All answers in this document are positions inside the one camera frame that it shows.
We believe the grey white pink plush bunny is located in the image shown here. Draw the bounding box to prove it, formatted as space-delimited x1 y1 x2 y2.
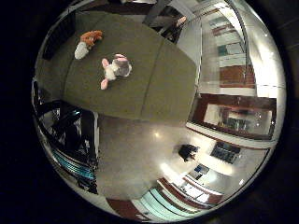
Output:
100 53 133 91

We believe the orange white plush fox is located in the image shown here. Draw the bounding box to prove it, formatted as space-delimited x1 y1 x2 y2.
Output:
74 29 104 61

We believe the olive green table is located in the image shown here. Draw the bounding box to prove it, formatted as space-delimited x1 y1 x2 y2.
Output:
35 12 199 124

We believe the black equipment rack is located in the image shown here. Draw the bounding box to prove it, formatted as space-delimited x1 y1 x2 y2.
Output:
32 79 101 196

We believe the black plastic basket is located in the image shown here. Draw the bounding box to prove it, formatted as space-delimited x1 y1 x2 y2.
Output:
41 12 78 62

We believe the grey metal post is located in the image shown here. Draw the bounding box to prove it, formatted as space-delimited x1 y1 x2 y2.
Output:
142 0 173 28

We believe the black cable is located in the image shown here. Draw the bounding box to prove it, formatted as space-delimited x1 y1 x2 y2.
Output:
226 0 252 77

